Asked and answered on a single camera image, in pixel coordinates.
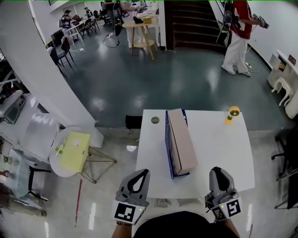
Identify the table with pale tablecloth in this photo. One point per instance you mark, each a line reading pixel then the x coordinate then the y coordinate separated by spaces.
pixel 18 167

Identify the small green cup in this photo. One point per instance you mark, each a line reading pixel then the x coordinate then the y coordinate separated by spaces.
pixel 59 150

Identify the white chair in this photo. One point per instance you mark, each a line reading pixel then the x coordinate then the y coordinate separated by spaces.
pixel 292 107

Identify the round wooden table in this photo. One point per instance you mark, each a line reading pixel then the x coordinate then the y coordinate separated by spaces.
pixel 137 25

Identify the black box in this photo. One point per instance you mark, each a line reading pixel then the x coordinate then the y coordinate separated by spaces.
pixel 133 121

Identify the white cabinet desk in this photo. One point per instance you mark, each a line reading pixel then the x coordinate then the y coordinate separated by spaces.
pixel 282 67

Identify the small yellow box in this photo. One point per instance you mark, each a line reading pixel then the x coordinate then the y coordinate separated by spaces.
pixel 147 20

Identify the yellow tape roll toy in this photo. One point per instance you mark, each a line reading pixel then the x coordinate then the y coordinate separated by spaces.
pixel 232 114

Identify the person's right forearm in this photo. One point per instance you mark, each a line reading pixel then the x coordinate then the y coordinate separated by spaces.
pixel 229 229

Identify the black dining chair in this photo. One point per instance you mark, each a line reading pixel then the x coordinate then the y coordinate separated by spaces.
pixel 66 47
pixel 54 55

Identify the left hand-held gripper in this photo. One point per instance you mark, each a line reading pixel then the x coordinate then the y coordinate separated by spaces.
pixel 128 209

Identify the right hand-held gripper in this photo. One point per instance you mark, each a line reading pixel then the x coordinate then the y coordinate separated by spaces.
pixel 225 204

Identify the black metal chair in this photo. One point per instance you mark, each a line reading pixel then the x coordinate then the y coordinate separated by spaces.
pixel 31 176

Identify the person's left forearm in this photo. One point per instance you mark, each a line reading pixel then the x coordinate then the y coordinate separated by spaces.
pixel 121 231

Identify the white stool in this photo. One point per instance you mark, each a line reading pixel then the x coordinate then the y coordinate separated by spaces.
pixel 282 89

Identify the yellow sponge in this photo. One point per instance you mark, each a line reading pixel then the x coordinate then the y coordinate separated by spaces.
pixel 75 151

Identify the small black item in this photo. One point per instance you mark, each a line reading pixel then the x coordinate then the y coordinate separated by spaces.
pixel 137 21

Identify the black office chair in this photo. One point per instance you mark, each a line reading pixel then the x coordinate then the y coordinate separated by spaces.
pixel 288 148
pixel 292 193

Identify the white power strip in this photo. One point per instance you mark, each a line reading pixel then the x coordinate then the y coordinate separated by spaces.
pixel 249 65

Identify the person's dark top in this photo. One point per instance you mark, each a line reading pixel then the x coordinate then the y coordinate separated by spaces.
pixel 181 225

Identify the blue file rack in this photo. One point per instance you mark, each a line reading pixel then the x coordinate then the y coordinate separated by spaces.
pixel 167 139

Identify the dark wooden staircase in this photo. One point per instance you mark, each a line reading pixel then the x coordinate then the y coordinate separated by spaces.
pixel 193 23

